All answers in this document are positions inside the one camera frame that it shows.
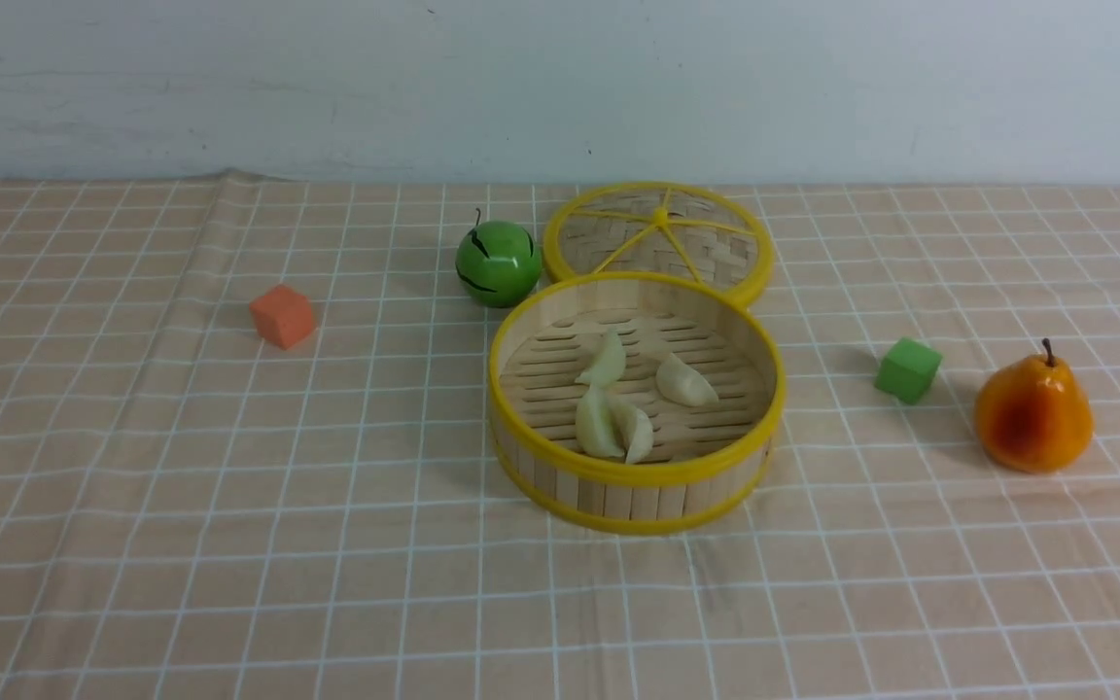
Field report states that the green foam cube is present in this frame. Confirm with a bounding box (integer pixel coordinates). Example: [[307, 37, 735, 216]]
[[874, 336, 943, 404]]

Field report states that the bamboo steamer lid yellow rim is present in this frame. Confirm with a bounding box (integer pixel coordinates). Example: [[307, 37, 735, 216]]
[[542, 181, 777, 306]]

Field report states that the orange foam cube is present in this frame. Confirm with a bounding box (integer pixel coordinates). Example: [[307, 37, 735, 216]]
[[249, 284, 317, 349]]

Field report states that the pale dumpling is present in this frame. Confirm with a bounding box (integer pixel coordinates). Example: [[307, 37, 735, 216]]
[[575, 329, 627, 388], [656, 353, 719, 407], [608, 394, 654, 464], [575, 385, 625, 461]]

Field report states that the bamboo steamer tray yellow rim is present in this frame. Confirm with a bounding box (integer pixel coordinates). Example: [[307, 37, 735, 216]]
[[488, 273, 787, 536]]

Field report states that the green toy apple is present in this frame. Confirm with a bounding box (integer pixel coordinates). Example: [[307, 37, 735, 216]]
[[454, 208, 543, 307]]

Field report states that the orange yellow toy pear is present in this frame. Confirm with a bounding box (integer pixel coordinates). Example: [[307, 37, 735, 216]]
[[973, 337, 1095, 474]]

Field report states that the beige checkered tablecloth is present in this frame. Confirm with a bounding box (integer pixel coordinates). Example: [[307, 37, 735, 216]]
[[0, 172, 1120, 699]]

